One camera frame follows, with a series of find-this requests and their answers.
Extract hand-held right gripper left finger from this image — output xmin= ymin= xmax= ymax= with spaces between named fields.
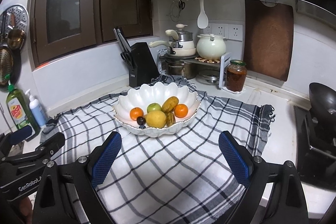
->
xmin=31 ymin=131 xmax=122 ymax=224

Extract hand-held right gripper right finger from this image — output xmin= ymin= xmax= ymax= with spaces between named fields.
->
xmin=218 ymin=131 xmax=307 ymax=224

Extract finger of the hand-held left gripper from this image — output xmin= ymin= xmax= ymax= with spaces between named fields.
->
xmin=0 ymin=132 xmax=66 ymax=169
xmin=0 ymin=125 xmax=34 ymax=152

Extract orange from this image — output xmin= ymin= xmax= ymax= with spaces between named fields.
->
xmin=130 ymin=107 xmax=144 ymax=121
xmin=174 ymin=104 xmax=189 ymax=118

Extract large yellow citrus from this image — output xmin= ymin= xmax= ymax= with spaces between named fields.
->
xmin=146 ymin=111 xmax=167 ymax=128

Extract green apple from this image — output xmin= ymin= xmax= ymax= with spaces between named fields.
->
xmin=147 ymin=103 xmax=162 ymax=114

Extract spotted banana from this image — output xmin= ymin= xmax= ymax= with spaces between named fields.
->
xmin=165 ymin=112 xmax=176 ymax=127

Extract yellow mango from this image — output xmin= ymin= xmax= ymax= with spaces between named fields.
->
xmin=161 ymin=96 xmax=179 ymax=114

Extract white scalloped bowl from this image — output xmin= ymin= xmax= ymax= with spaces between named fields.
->
xmin=113 ymin=81 xmax=201 ymax=138

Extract person's left hand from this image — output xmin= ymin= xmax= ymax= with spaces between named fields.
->
xmin=14 ymin=196 xmax=34 ymax=224

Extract green dish soap bottle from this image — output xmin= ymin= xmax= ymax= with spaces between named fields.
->
xmin=6 ymin=77 xmax=40 ymax=135

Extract white blue pump bottle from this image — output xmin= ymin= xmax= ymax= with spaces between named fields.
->
xmin=25 ymin=89 xmax=49 ymax=128

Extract grey white checked cloth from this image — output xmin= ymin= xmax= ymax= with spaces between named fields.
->
xmin=39 ymin=74 xmax=276 ymax=224

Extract hanging metal strainer pan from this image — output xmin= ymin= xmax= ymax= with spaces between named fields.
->
xmin=0 ymin=43 xmax=21 ymax=88

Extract brass perforated colander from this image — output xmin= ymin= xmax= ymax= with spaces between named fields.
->
xmin=0 ymin=48 xmax=15 ymax=80

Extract black gas stove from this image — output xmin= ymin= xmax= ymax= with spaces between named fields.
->
xmin=293 ymin=105 xmax=336 ymax=190

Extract glass jar of red sauce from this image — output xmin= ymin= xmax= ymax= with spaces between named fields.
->
xmin=226 ymin=59 xmax=248 ymax=92

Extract steel pan with lid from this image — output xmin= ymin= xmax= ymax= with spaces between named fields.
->
xmin=197 ymin=69 xmax=221 ymax=85

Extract white grey counter rack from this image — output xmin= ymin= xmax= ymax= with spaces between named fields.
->
xmin=159 ymin=52 xmax=231 ymax=89

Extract black knife block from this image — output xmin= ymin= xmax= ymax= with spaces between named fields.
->
xmin=129 ymin=42 xmax=160 ymax=87

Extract black wok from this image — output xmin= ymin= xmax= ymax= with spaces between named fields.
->
xmin=308 ymin=82 xmax=336 ymax=139

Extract black kitchen scissors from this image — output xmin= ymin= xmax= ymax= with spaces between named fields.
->
xmin=120 ymin=51 xmax=135 ymax=68

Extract woven trivet mat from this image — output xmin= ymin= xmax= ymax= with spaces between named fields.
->
xmin=195 ymin=55 xmax=223 ymax=63

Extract large steel pot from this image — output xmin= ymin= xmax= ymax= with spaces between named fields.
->
xmin=165 ymin=60 xmax=198 ymax=80

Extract cream ceramic casserole pot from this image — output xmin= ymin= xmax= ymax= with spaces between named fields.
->
xmin=196 ymin=33 xmax=227 ymax=60

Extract perforated steel steamer plate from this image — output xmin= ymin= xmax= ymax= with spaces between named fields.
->
xmin=0 ymin=5 xmax=29 ymax=48

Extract cream saucepan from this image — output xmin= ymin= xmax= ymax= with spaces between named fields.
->
xmin=148 ymin=40 xmax=197 ymax=57

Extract brown wooden cutting board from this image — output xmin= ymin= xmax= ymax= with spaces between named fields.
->
xmin=243 ymin=0 xmax=294 ymax=82

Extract white rice paddle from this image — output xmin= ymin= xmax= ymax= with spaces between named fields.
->
xmin=197 ymin=0 xmax=209 ymax=29

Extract brown framed window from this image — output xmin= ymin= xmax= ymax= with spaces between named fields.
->
xmin=28 ymin=0 xmax=154 ymax=67

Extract brass ladle pot wooden handle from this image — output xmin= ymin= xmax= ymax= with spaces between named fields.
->
xmin=7 ymin=13 xmax=26 ymax=50

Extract steel handle knife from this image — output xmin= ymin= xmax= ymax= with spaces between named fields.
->
xmin=113 ymin=28 xmax=126 ymax=52
xmin=117 ymin=30 xmax=131 ymax=52

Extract steel pot with cream handle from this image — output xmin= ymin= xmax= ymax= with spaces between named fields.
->
xmin=165 ymin=24 xmax=195 ymax=49

